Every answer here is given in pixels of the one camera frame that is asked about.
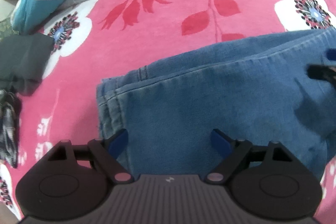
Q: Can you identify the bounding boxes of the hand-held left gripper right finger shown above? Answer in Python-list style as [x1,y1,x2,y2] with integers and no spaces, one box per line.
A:
[206,129,294,185]

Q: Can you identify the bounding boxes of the dark grey folded garment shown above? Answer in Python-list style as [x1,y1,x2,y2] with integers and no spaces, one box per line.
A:
[0,32,55,96]

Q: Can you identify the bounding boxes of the black white plaid shirt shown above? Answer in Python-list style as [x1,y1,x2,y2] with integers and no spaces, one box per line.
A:
[0,89,22,169]

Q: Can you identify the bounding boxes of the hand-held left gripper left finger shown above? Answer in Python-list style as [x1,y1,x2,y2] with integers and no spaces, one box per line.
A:
[49,129,132,185]

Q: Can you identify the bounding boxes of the pink floral bed blanket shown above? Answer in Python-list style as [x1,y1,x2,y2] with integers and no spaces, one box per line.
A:
[0,0,336,222]

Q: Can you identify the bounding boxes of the blue denim jeans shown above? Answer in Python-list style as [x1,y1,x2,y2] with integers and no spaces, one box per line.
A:
[96,27,336,180]

